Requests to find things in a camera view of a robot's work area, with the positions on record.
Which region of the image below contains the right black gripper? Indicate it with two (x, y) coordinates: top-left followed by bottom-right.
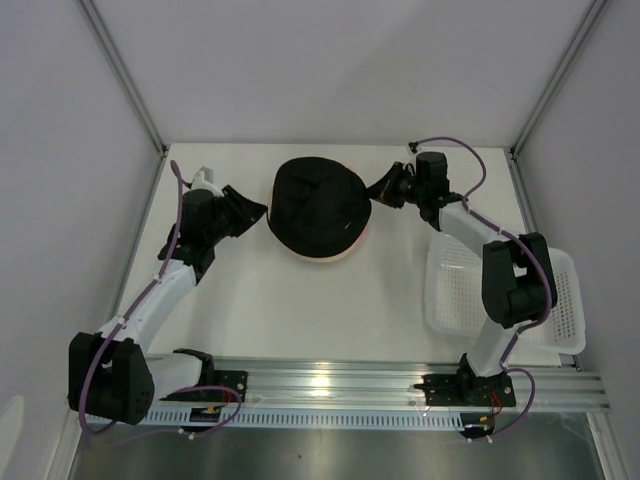
(363, 162), (426, 209)

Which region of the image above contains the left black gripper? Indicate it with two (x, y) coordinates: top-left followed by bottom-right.
(205, 186), (267, 245)

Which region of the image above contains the pink bucket hat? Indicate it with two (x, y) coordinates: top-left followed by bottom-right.
(344, 163), (372, 257)

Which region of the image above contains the beige bucket hat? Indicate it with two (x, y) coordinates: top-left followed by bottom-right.
(268, 167), (371, 265)

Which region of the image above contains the black and beige hat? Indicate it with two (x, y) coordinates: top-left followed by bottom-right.
(267, 155), (374, 260)

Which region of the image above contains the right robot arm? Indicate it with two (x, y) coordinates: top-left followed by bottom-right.
(367, 152), (557, 407)

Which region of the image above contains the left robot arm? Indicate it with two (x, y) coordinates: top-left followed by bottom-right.
(68, 186), (267, 427)

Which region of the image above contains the white plastic basket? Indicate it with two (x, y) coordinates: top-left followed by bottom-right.
(424, 233), (586, 355)

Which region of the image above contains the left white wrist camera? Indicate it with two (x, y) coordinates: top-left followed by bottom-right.
(191, 167), (224, 197)

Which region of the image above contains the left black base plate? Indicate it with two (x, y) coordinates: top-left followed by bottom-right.
(214, 370), (249, 398)

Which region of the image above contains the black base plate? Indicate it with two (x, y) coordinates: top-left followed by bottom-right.
(413, 374), (516, 407)
(214, 370), (249, 398)

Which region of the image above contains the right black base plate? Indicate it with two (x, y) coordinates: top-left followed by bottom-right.
(413, 374), (516, 407)

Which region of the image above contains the white slotted cable duct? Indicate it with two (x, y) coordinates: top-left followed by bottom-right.
(142, 407), (488, 431)

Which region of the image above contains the left aluminium frame post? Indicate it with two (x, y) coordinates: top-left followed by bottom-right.
(75, 0), (167, 157)

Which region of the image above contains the aluminium frame post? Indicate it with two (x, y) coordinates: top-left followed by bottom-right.
(75, 0), (167, 157)
(509, 0), (611, 162)

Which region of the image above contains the aluminium mounting rail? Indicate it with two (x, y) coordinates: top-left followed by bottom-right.
(64, 353), (614, 414)

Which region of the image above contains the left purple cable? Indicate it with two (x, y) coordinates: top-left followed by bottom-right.
(78, 160), (186, 434)

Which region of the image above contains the right aluminium frame post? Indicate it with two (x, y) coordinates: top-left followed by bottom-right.
(509, 0), (611, 162)

